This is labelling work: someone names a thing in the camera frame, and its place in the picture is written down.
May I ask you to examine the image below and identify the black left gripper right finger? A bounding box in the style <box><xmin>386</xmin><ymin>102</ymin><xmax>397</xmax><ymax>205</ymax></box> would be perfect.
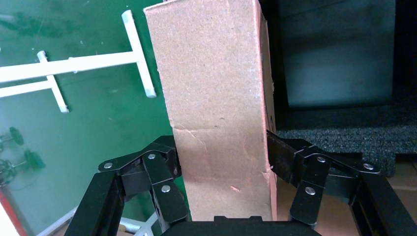
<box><xmin>266</xmin><ymin>130</ymin><xmax>417</xmax><ymax>236</ymax></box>

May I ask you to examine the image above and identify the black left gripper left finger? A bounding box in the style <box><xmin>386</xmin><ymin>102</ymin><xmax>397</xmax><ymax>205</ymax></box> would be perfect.
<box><xmin>63</xmin><ymin>135</ymin><xmax>190</xmax><ymax>236</ymax></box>

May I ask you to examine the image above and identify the small cardboard box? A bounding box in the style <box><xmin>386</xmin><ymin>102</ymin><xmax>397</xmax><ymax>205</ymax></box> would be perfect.
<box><xmin>143</xmin><ymin>0</ymin><xmax>277</xmax><ymax>222</ymax></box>

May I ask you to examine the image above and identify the black foam insert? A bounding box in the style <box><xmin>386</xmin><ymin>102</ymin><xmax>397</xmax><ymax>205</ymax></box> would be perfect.
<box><xmin>260</xmin><ymin>0</ymin><xmax>417</xmax><ymax>178</ymax></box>

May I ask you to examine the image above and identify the red edged white platform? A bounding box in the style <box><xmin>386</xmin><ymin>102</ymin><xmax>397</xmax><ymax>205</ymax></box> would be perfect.
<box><xmin>0</xmin><ymin>187</ymin><xmax>29</xmax><ymax>236</ymax></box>

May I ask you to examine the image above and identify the white tube frame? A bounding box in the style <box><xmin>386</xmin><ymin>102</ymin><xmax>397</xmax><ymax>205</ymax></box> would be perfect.
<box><xmin>0</xmin><ymin>9</ymin><xmax>157</xmax><ymax>114</ymax></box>

